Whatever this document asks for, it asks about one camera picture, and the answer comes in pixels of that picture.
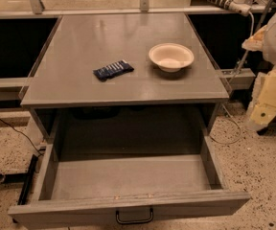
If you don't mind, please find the grey cabinet with top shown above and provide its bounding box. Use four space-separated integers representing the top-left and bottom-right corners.
21 13 228 142

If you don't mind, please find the metal frame rail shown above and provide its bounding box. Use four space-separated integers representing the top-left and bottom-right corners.
0 0 276 20

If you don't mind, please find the black cable on floor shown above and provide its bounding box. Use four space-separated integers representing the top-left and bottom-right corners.
0 109 46 155

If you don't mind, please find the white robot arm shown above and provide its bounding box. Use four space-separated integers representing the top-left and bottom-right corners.
242 13 276 131

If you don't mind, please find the black drawer handle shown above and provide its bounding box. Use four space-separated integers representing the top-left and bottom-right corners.
115 208 154 225

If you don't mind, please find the white power cable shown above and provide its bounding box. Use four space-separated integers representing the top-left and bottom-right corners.
208 11 256 146

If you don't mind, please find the grey top drawer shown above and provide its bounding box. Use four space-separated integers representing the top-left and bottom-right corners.
7 107 252 230

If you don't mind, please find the dark blue snack packet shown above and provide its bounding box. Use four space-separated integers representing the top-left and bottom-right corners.
93 59 134 81

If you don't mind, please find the white power strip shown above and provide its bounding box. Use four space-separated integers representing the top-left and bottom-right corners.
206 0 251 16

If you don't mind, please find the black bar on floor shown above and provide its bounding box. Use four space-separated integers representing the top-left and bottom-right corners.
17 155 38 205

